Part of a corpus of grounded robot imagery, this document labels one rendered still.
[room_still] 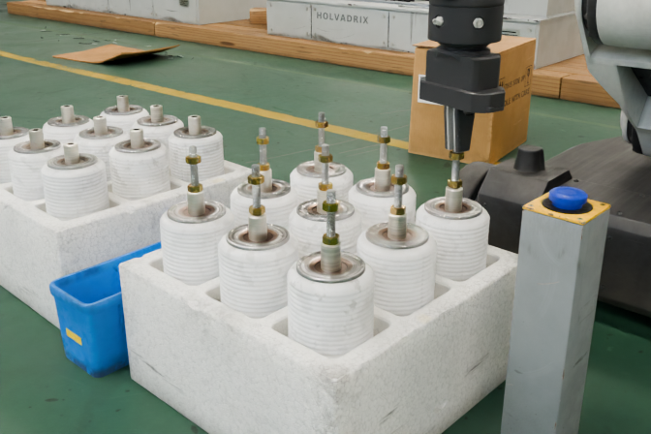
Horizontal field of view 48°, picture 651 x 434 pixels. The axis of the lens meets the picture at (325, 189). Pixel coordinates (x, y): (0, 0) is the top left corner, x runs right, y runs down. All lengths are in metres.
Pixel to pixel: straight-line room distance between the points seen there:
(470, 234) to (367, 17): 2.44
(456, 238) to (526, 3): 2.12
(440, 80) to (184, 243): 0.38
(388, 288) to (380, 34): 2.49
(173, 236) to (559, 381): 0.49
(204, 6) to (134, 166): 2.97
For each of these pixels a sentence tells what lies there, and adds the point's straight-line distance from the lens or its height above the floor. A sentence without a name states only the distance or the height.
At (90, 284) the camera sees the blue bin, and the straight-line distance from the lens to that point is 1.16.
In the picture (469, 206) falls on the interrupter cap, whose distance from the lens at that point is 0.98.
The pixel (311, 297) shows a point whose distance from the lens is 0.77.
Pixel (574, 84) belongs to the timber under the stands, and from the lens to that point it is 2.78.
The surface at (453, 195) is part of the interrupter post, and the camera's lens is 0.96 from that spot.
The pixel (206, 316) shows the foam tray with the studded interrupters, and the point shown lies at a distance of 0.87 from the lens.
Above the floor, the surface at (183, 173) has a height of 0.19.
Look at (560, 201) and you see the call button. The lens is 0.82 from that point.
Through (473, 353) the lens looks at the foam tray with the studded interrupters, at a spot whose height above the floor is 0.09.
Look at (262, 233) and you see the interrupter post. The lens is 0.87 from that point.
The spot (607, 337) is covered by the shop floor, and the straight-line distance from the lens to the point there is 1.24.
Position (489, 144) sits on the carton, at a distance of 1.95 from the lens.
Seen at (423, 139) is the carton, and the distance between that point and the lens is 2.03.
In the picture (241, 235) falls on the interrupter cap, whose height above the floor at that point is 0.25.
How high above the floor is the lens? 0.60
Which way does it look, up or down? 20 degrees down
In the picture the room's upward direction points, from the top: straight up
